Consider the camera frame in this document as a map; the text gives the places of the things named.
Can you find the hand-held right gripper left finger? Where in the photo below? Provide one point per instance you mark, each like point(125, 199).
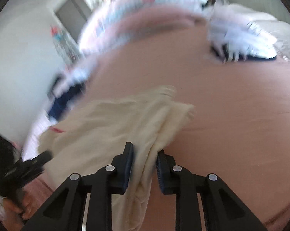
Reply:
point(129, 170)

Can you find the pale crumpled blanket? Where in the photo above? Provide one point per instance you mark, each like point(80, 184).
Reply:
point(279, 28)

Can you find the grey door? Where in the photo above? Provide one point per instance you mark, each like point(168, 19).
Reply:
point(72, 12)

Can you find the pink bed sheet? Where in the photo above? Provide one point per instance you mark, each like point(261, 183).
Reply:
point(231, 125)

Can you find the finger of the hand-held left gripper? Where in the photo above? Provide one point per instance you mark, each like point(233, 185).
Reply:
point(45, 157)

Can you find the cream and red t-shirt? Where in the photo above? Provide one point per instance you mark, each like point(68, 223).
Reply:
point(111, 125)

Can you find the rack with colourful toys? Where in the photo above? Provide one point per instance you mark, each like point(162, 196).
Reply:
point(60, 43)

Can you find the person's left hand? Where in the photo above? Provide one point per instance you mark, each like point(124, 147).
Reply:
point(28, 204)

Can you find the white lilac striped garment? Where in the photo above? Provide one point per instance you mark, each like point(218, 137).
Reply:
point(236, 31)

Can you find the navy white striped garment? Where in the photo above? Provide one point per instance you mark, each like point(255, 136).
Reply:
point(255, 58)

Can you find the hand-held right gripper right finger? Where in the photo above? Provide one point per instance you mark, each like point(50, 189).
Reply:
point(159, 174)

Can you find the pink printed quilt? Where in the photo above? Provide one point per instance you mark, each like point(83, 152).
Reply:
point(140, 12)

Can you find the navy blue garment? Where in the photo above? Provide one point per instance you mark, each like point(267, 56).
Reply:
point(63, 101)

